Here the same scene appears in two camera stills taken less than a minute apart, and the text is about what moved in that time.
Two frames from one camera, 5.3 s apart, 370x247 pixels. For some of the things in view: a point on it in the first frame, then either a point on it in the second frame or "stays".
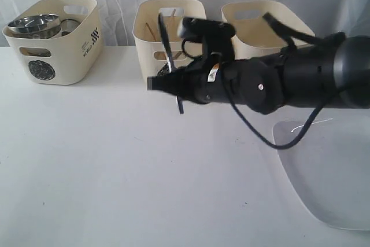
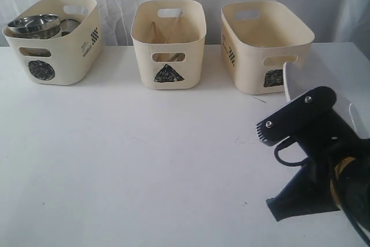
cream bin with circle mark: (74, 58) stays
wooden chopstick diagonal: (151, 30) → (155, 25)
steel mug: (68, 25) stays
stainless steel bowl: (39, 26) stays
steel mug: (37, 52) stays
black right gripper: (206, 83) → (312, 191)
